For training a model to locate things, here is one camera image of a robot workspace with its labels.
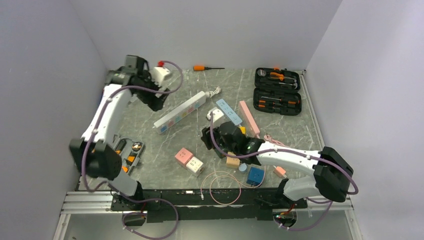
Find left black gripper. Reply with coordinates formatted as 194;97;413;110
135;71;171;112

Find peach cube adapter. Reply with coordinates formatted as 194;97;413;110
225;156;240;169

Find pink power strip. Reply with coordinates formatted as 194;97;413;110
238;100;260;138

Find light blue plug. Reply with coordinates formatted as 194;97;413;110
216;99;243;126

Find white cube adapter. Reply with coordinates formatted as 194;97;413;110
185;156;205;178

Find blue cube adapter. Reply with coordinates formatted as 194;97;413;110
246;167;265;187

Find pink cube adapter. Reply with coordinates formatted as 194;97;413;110
174;147;194;169

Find white power strip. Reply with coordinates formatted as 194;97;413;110
152;91;208;134

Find small pink charger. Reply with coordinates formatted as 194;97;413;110
273;166;287;178

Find black tool case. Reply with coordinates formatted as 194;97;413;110
253;67;302;116

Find grey tool case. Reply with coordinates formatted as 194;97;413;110
112;134;145;175

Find yellow cube adapter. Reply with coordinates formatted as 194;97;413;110
239;126;246;135

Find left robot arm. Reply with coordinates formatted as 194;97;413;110
69;55;171;210

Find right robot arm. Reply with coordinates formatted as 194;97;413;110
201;121;359;208

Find round tape measure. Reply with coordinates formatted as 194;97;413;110
256;68;267;77

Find orange pliers in black case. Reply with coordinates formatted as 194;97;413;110
269;72;297;82

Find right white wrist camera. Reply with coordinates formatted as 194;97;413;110
206;107;226;127

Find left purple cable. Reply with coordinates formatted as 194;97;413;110
80;60;185;240

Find purple cable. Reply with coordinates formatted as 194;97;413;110
208;111;360;232
80;60;185;240

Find thin pink charging cable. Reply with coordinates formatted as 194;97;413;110
200;158;269;206

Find white coiled cord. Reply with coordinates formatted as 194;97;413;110
205;86;222;98

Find orange handle screwdriver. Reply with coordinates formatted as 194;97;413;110
192;65;224;72

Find black base frame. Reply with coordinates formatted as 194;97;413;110
113;188;306;223

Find aluminium rail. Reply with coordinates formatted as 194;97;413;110
61;190;354;214

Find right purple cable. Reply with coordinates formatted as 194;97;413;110
208;111;360;232

